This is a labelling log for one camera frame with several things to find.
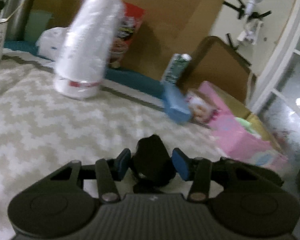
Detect beige patterned tablecloth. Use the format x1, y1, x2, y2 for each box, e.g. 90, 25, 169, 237
0, 49, 298, 240

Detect white window frame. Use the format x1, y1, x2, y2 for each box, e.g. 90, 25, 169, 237
250, 0, 300, 155

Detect black soft object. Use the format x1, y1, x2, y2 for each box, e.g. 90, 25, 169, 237
131, 134, 177, 187

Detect blue packet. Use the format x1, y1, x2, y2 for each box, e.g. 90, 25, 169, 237
162, 82, 192, 124

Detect red cereal box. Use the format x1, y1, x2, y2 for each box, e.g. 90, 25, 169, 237
107, 2, 145, 69

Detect green drink carton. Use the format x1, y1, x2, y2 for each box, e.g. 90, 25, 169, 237
161, 53, 192, 85

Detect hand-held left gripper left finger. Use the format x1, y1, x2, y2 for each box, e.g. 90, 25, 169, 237
49, 148, 132, 203

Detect bagged stack of paper cups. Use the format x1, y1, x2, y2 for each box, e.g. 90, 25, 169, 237
52, 0, 123, 99

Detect light green container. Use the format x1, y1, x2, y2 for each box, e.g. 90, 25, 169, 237
24, 9, 53, 42

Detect brown cardboard panel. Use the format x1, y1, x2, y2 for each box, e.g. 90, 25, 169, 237
31, 0, 232, 80

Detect stainless steel thermos jug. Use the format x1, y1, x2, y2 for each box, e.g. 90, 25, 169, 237
0, 0, 34, 42

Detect pink storage box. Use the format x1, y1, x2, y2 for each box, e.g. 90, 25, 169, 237
186, 81, 289, 168

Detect white plastic bag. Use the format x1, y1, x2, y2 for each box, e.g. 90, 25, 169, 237
36, 26, 70, 62

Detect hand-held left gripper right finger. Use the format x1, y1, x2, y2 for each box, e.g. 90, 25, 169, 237
172, 147, 284, 203

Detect teal cloth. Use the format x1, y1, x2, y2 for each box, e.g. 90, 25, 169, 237
2, 40, 165, 98

